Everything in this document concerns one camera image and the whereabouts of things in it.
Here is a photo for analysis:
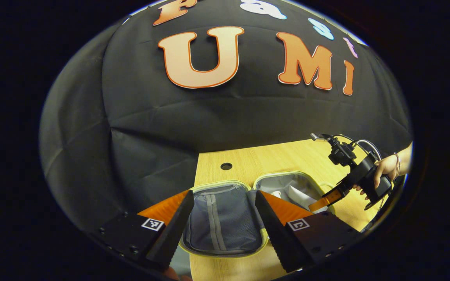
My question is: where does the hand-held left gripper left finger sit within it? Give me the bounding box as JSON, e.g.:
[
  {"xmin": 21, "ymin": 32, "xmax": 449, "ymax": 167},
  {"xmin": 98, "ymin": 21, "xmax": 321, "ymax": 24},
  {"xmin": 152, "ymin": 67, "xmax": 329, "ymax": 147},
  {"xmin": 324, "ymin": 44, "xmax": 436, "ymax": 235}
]
[{"xmin": 92, "ymin": 190, "xmax": 195, "ymax": 270}]

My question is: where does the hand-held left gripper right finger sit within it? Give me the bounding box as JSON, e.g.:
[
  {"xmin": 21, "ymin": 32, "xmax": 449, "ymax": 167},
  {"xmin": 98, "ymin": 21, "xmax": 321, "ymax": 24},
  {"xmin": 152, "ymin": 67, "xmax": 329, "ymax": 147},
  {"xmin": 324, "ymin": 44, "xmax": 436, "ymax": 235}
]
[{"xmin": 254, "ymin": 190, "xmax": 366, "ymax": 274}]

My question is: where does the black backdrop cloth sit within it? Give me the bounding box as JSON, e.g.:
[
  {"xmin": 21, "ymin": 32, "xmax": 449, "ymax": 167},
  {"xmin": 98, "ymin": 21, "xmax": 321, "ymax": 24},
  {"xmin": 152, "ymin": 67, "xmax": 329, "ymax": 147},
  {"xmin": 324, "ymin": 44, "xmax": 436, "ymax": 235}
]
[{"xmin": 39, "ymin": 0, "xmax": 412, "ymax": 231}]

